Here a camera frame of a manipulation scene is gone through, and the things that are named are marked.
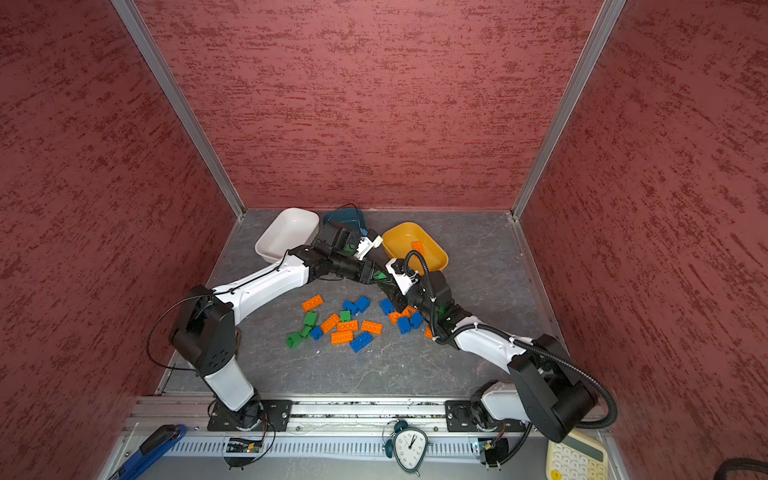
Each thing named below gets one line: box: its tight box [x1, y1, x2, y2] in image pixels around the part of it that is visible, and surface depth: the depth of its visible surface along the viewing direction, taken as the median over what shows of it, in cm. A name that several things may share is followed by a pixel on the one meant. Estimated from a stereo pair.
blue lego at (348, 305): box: [342, 300, 358, 316], surface depth 94 cm
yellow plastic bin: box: [381, 222, 449, 273], surface depth 112 cm
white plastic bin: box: [255, 207, 320, 262], surface depth 114 cm
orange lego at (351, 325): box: [337, 320, 359, 332], surface depth 91 cm
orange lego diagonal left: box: [320, 313, 340, 334], surface depth 91 cm
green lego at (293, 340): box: [286, 333, 303, 349], surface depth 87 cm
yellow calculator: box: [545, 431, 609, 480], surface depth 68 cm
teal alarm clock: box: [385, 420, 429, 478], surface depth 68 cm
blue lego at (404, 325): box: [398, 316, 411, 335], surface depth 91 cm
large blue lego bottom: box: [350, 331, 373, 353], surface depth 87 cm
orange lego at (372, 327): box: [361, 320, 383, 335], surface depth 91 cm
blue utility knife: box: [109, 424, 187, 480], surface depth 68 cm
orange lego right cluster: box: [389, 305, 417, 324], surface depth 93 cm
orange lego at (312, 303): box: [301, 294, 324, 312], surface depth 96 cm
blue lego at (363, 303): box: [355, 296, 371, 313], surface depth 95 cm
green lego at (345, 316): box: [339, 310, 353, 323], surface depth 92 cm
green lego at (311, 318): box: [304, 311, 318, 327], surface depth 91 cm
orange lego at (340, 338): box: [331, 331, 353, 345], surface depth 87 cm
